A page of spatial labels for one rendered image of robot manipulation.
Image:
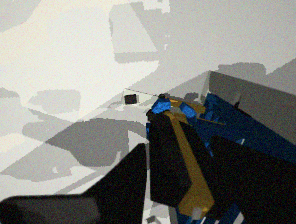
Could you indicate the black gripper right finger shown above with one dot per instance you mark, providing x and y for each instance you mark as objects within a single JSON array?
[{"x": 265, "y": 186}]

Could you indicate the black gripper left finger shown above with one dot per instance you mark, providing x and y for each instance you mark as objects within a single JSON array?
[{"x": 116, "y": 198}]

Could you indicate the dark grey flat bar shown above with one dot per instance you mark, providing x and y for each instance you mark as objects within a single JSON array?
[{"x": 153, "y": 220}]

